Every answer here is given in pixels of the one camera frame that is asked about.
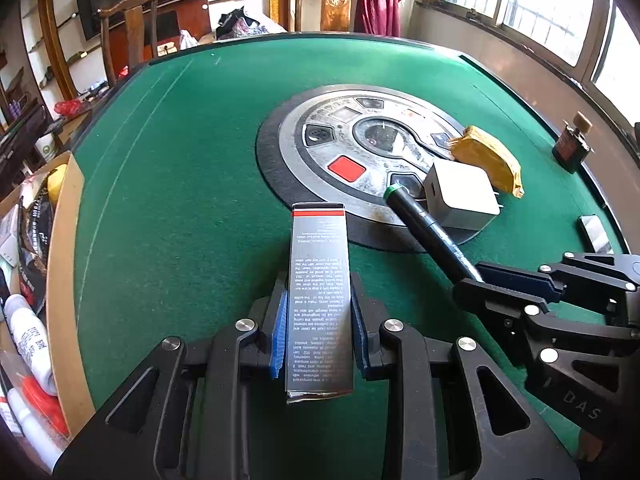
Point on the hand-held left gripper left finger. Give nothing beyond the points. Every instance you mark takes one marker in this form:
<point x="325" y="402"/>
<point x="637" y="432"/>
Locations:
<point x="278" y="335"/>

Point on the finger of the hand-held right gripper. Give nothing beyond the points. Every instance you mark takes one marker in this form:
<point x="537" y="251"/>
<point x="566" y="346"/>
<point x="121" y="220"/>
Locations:
<point x="515" y="277"/>
<point x="490" y="300"/>

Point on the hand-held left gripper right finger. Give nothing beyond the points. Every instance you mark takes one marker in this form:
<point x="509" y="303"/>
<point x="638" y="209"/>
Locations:
<point x="360" y="332"/>

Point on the grey black carton red stripe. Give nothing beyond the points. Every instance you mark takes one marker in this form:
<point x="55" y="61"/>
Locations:
<point x="320" y="300"/>

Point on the black marker green caps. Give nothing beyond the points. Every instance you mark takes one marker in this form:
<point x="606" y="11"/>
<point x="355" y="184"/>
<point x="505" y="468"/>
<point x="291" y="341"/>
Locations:
<point x="430" y="230"/>

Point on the cardboard box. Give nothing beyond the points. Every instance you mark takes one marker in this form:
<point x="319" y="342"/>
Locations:
<point x="62" y="260"/>

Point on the person's right hand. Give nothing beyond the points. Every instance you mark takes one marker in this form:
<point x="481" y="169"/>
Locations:
<point x="592" y="447"/>

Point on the white charger plug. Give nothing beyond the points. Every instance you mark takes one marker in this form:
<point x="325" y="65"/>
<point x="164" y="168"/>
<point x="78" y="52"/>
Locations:
<point x="462" y="195"/>

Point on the yellow cloth packet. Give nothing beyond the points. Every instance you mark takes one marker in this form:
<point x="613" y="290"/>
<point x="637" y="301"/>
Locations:
<point x="492" y="155"/>

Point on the small brown bottle tan cap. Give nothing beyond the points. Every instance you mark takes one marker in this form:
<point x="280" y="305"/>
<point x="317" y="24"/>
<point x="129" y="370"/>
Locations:
<point x="572" y="142"/>

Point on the round mahjong table control panel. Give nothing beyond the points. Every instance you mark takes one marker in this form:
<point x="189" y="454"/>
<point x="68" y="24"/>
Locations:
<point x="300" y="160"/>

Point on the black printed pouch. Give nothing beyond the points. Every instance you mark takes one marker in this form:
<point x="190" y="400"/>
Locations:
<point x="35" y="240"/>

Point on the yellow round object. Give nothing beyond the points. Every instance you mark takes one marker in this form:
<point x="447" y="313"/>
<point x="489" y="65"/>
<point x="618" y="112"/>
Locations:
<point x="56" y="182"/>

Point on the white cup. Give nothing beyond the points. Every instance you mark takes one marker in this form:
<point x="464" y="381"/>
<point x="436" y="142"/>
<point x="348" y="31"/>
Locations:
<point x="47" y="147"/>

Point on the dark red cloth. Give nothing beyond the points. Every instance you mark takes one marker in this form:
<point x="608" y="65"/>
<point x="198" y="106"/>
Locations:
<point x="377" y="2"/>

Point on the white plastic bag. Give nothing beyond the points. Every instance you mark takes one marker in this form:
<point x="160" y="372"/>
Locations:
<point x="188" y="40"/>

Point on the red plastic bag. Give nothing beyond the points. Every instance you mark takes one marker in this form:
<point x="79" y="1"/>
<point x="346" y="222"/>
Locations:
<point x="67" y="107"/>

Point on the black bag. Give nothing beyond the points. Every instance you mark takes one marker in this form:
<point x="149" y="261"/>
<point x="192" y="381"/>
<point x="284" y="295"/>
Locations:
<point x="232" y="20"/>

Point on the wooden chair plain back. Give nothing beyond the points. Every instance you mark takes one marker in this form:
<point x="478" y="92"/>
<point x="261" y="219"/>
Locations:
<point x="135" y="25"/>

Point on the purple bottles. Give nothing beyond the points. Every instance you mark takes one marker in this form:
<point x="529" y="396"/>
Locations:
<point x="15" y="111"/>

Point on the wooden display shelf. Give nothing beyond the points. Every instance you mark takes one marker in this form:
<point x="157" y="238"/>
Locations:
<point x="50" y="35"/>

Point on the window with metal frame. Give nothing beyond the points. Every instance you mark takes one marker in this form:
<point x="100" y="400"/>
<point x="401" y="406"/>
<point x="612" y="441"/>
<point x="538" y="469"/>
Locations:
<point x="540" y="5"/>

